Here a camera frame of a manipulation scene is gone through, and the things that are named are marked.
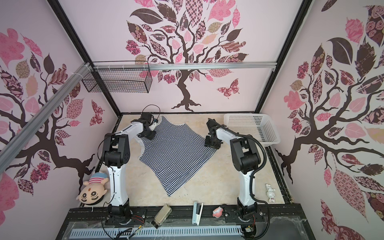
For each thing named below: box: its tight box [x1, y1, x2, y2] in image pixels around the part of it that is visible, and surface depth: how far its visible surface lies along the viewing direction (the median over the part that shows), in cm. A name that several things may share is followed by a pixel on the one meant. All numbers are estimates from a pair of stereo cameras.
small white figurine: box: [265, 183, 276, 203], surface depth 81 cm
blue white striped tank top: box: [139, 116, 218, 197], surface depth 97 cm
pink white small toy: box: [212, 206, 224, 219], surface depth 72 cm
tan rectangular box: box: [151, 203, 173, 229], surface depth 73 cm
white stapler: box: [192, 201, 204, 226], surface depth 74 cm
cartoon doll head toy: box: [76, 171, 109, 206], surface depth 76 cm
